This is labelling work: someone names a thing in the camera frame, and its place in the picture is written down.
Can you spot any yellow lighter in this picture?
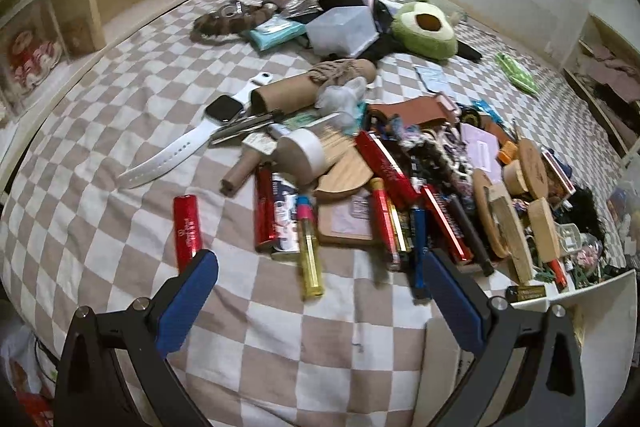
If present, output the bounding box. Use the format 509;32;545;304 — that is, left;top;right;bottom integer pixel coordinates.
296;195;324;299

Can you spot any orange lighter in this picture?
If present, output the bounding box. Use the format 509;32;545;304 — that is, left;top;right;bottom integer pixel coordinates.
546;259;568;293

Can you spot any white storage box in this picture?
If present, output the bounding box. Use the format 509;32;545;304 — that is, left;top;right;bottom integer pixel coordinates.
409;267;639;427

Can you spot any rounded wooden box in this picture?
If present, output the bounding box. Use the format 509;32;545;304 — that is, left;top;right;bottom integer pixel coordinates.
527;198;561;263

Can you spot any long wooden block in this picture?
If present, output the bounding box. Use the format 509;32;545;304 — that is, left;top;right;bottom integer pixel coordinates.
487;182;535;284

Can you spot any red lipstick tube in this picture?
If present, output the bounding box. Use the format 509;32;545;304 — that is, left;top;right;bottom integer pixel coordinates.
172;194;202;272

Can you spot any black feather puff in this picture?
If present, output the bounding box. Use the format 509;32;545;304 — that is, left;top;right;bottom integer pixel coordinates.
563;185;605;244

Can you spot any red playing card box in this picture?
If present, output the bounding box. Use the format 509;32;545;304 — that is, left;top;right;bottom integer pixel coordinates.
541;150;576;209

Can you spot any round bear coaster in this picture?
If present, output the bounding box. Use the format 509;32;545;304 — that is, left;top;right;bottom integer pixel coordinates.
472;168;510;259

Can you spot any wooden fan board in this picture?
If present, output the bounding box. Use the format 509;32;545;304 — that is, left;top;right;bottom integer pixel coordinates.
314;139;373;202

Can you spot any white smart watch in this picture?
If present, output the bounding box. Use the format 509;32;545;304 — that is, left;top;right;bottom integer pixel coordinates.
116;72;273;188

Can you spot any white tape roll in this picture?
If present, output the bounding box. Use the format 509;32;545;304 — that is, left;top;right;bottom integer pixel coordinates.
274;129;328;185

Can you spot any green checkered pouch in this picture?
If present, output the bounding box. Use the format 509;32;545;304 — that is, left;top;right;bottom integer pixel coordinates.
496;52;539;96

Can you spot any open closet shelf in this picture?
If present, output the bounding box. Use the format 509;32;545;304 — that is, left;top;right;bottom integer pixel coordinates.
563;14;639;162

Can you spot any cardboard tube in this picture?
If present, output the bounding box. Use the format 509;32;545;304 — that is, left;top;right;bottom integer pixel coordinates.
250;58;376;115

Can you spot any avocado plush toy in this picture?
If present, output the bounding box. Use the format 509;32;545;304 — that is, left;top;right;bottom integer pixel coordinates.
390;0;458;61

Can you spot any brown patterned pouch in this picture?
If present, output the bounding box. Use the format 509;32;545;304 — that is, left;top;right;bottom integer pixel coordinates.
190;0;291;42

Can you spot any teal wipes pack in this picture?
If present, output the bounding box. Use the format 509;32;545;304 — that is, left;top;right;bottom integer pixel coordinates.
248;16;306;52

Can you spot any clear plastic box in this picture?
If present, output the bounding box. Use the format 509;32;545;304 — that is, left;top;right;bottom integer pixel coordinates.
306;5;378;58

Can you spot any brown leather strap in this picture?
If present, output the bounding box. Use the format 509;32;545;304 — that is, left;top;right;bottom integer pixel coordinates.
366;95;452;129

